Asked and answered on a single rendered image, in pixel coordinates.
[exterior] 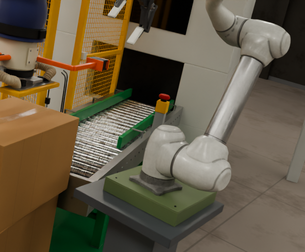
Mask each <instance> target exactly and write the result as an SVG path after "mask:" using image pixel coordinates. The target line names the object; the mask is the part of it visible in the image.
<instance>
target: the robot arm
mask: <svg viewBox="0 0 305 252"><path fill-rule="evenodd" d="M138 1H139V4H140V5H141V6H140V9H141V14H140V21H139V27H138V26H137V27H136V29H135V30H134V31H133V33H132V34H131V36H130V37H129V39H128V40H127V42H126V43H127V44H130V45H134V44H135V42H136V41H137V39H138V38H140V36H141V35H142V33H143V32H146V33H149V31H150V28H151V25H152V21H153V18H154V15H155V12H156V10H157V8H158V6H157V5H155V4H154V0H138ZM126 2H127V1H126V0H116V2H115V3H114V7H113V8H112V9H111V11H110V12H109V14H108V15H107V16H108V17H111V18H114V19H115V17H116V16H117V15H118V13H119V12H120V10H121V9H122V8H123V6H124V5H125V3H126ZM222 2H223V0H206V1H205V8H206V11H207V14H208V16H209V18H210V20H211V23H212V25H213V27H214V29H215V31H216V33H217V34H218V35H219V37H220V38H221V39H222V40H223V41H224V42H225V43H227V44H228V45H230V46H233V47H237V48H240V49H241V51H240V57H241V59H240V61H239V63H238V65H237V67H236V69H235V71H234V73H233V75H232V77H231V79H230V81H229V83H228V85H227V87H226V89H225V92H224V94H223V96H222V98H221V100H220V102H219V104H218V106H217V108H216V110H215V112H214V114H213V116H212V118H211V120H210V122H209V125H208V127H207V129H206V131H205V133H204V135H200V136H198V137H196V138H195V139H194V141H193V142H192V143H191V144H188V143H187V142H186V141H185V138H186V137H185V135H184V133H183V132H182V131H181V130H180V129H179V128H178V127H176V126H172V125H160V126H159V127H158V128H156V129H155V130H154V131H153V133H152V134H151V136H150V138H149V140H148V142H147V145H146V149H145V152H144V157H143V163H142V169H141V172H140V174H138V175H131V176H130V177H129V180H130V181H132V182H135V183H137V184H138V185H140V186H142V187H144V188H145V189H147V190H149V191H151V192H152V193H153V194H155V195H156V196H161V195H162V194H166V193H169V192H173V191H176V190H182V188H183V186H182V185H181V184H178V183H176V182H175V179H177V180H179V181H180V182H182V183H184V184H186V185H188V186H190V187H192V188H194V189H197V190H200V191H205V192H218V191H221V190H223V189H224V188H225V187H226V186H227V185H228V183H229V181H230V179H231V172H232V170H231V166H230V163H229V162H228V154H229V152H228V148H227V146H226V143H227V141H228V139H229V137H230V135H231V133H232V131H233V129H234V127H235V125H236V123H237V121H238V118H239V116H240V114H241V112H242V110H243V108H244V106H245V104H246V102H247V100H248V98H249V96H250V94H251V92H252V90H253V88H254V86H255V84H256V82H257V80H258V77H259V75H260V73H261V71H262V69H263V68H264V67H266V66H267V65H268V64H269V63H270V62H271V61H272V60H273V59H274V58H276V59H278V58H280V57H282V56H284V55H285V54H286V53H287V51H288V50H289V47H290V43H291V37H290V35H289V34H288V33H287V32H286V31H285V30H284V29H283V28H282V27H280V26H278V25H276V24H274V23H271V22H267V21H263V20H258V19H249V18H245V17H241V16H238V15H237V16H235V15H234V14H233V13H232V12H231V11H230V10H229V9H227V8H226V7H225V6H223V5H222ZM146 6H147V8H146Z"/></svg>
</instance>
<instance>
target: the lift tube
mask: <svg viewBox="0 0 305 252"><path fill-rule="evenodd" d="M47 16H48V7H47V0H0V23H3V24H7V25H12V26H17V27H23V28H30V29H43V28H44V27H45V24H46V21H47ZM0 37H3V38H7V39H11V40H17V41H23V42H31V43H42V42H44V38H43V39H32V38H24V37H17V36H12V35H8V34H3V33H0Z"/></svg>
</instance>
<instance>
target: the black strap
mask: <svg viewBox="0 0 305 252"><path fill-rule="evenodd" d="M0 33H2V34H6V35H10V36H15V37H21V38H28V39H45V38H46V35H47V29H46V28H45V27H44V28H43V29H33V28H25V27H19V26H14V25H9V24H5V23H1V22H0Z"/></svg>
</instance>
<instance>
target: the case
mask: <svg viewBox="0 0 305 252"><path fill-rule="evenodd" d="M79 119H80V118H78V117H75V116H72V115H69V114H66V113H63V112H60V111H57V110H54V109H50V108H47V107H44V106H41V105H38V104H35V103H32V102H29V101H25V100H22V99H19V98H16V97H10V98H6V99H1V100H0V232H1V231H3V230H4V229H6V228H7V227H9V226H10V225H12V224H14V223H15V222H17V221H18V220H20V219H21V218H23V217H24V216H26V215H27V214H29V213H31V212H32V211H34V210H35V209H37V208H38V207H40V206H41V205H43V204H44V203H46V202H48V201H49V200H51V199H52V198H54V197H55V196H57V195H58V194H60V193H61V192H63V191H65V190H66V189H67V188H68V182H69V176H70V171H71V165H72V159H73V154H74V148H75V142H76V137H77V131H78V125H79Z"/></svg>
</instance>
